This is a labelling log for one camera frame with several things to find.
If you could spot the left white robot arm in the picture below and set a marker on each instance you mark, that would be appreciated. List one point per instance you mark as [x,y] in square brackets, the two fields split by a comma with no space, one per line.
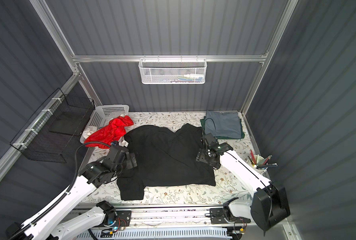
[47,223]

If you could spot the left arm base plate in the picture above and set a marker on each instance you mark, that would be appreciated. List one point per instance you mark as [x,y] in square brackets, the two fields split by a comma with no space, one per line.
[121,218]

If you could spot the white plastic laundry basket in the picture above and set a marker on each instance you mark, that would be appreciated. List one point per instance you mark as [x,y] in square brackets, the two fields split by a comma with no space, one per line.
[101,116]

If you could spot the floral table mat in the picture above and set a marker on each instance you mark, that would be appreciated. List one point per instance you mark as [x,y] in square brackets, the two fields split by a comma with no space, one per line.
[227,185]

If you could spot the white wire wall basket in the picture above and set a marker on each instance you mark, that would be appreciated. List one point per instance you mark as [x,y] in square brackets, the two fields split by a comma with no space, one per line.
[172,72]

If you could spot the aluminium front rail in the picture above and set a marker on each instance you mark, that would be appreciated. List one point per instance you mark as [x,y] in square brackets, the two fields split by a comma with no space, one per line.
[170,216]

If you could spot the black wire wall basket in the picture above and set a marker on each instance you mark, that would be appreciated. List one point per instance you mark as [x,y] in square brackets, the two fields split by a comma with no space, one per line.
[55,133]

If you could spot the folded grey-blue t-shirt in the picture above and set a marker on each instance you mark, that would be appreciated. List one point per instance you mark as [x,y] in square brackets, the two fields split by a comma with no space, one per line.
[223,124]

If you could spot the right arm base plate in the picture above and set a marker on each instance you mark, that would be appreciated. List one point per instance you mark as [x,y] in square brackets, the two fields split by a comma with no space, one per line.
[219,216]

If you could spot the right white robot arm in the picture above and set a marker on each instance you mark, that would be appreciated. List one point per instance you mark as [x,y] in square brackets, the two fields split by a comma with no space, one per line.
[269,204]

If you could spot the red t-shirt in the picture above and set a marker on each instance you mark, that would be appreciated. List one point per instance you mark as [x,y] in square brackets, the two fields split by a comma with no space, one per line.
[114,131]

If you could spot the white pen cup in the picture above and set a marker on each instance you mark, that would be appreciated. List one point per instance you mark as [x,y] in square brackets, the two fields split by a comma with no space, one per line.
[259,163]

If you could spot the white cloth in basket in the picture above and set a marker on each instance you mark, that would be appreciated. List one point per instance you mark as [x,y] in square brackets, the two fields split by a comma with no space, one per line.
[88,131]

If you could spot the white slotted cable duct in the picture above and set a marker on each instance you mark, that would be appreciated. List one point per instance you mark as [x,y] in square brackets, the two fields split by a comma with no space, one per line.
[157,234]

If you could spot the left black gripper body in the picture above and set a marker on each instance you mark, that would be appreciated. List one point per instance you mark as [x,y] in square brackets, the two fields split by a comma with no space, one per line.
[129,162]

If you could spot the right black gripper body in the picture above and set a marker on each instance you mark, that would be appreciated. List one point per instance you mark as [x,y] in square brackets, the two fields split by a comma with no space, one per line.
[203,155]

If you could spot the black t-shirt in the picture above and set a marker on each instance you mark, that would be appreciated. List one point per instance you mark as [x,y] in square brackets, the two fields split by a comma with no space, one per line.
[164,159]

